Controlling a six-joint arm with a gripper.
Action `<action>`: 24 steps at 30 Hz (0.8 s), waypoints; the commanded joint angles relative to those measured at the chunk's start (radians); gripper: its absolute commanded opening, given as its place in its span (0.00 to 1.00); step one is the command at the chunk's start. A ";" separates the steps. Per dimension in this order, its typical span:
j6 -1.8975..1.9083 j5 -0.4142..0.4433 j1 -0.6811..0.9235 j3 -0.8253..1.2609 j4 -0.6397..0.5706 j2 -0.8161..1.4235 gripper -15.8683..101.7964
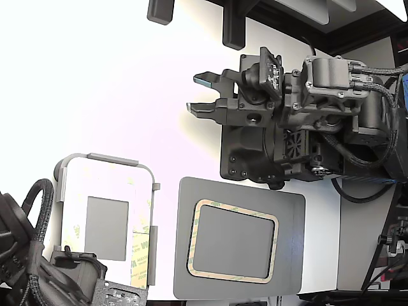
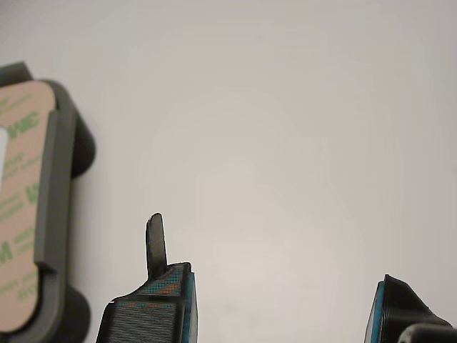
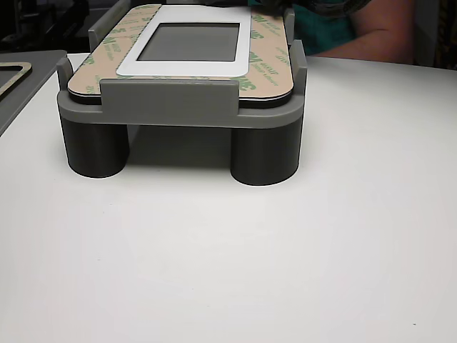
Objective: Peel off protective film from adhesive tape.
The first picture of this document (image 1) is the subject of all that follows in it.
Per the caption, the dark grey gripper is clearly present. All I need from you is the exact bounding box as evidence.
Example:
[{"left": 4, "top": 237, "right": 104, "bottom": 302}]
[
  {"left": 216, "top": 56, "right": 364, "bottom": 182},
  {"left": 28, "top": 245, "right": 109, "bottom": 306}
]

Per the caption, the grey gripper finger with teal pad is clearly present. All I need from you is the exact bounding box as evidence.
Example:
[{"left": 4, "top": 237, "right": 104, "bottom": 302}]
[
  {"left": 186, "top": 98, "right": 221, "bottom": 124},
  {"left": 193, "top": 71, "right": 224, "bottom": 94}
]

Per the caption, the dark grey stand leg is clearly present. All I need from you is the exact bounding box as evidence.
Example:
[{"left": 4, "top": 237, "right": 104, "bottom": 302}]
[
  {"left": 147, "top": 0, "right": 175, "bottom": 26},
  {"left": 222, "top": 0, "right": 247, "bottom": 49}
]

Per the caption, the white panel with window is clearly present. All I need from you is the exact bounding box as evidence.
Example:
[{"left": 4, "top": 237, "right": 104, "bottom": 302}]
[{"left": 62, "top": 159, "right": 154, "bottom": 288}]

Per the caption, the blue box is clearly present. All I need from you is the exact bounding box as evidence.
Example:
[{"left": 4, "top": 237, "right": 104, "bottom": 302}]
[{"left": 400, "top": 71, "right": 408, "bottom": 109}]

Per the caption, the light grey panel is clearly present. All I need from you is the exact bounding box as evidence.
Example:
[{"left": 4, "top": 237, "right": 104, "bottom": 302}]
[{"left": 273, "top": 0, "right": 331, "bottom": 25}]

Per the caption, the grey 3D printed fixture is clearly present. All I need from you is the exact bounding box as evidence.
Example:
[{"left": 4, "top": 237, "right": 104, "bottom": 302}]
[{"left": 52, "top": 152, "right": 161, "bottom": 288}]

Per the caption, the flat grey plate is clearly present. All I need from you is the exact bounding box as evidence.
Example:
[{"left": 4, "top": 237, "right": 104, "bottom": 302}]
[{"left": 171, "top": 176, "right": 307, "bottom": 300}]

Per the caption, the black stand equipment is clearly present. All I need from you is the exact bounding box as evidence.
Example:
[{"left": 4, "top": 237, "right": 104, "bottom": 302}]
[{"left": 360, "top": 191, "right": 408, "bottom": 306}]

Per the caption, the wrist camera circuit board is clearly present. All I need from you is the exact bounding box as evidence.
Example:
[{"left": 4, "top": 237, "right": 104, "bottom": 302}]
[
  {"left": 91, "top": 279, "right": 148, "bottom": 306},
  {"left": 238, "top": 47, "right": 285, "bottom": 102}
]

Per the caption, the thin black cable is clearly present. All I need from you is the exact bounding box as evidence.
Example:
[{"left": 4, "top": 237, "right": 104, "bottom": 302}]
[{"left": 301, "top": 33, "right": 318, "bottom": 57}]

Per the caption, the braided grey cable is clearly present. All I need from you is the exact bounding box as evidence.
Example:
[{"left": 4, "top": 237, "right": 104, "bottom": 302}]
[
  {"left": 349, "top": 62, "right": 408, "bottom": 78},
  {"left": 318, "top": 81, "right": 398, "bottom": 168},
  {"left": 21, "top": 178, "right": 54, "bottom": 252}
]

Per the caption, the dark shelf frame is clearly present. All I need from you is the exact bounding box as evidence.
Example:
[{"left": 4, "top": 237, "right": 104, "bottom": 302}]
[{"left": 245, "top": 0, "right": 408, "bottom": 57}]

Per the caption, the smooth black cable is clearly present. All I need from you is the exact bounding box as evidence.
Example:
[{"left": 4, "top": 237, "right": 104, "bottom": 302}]
[{"left": 331, "top": 177, "right": 396, "bottom": 205}]

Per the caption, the tan adhesive ring liner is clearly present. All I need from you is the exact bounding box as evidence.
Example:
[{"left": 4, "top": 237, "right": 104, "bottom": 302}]
[{"left": 186, "top": 199, "right": 280, "bottom": 284}]

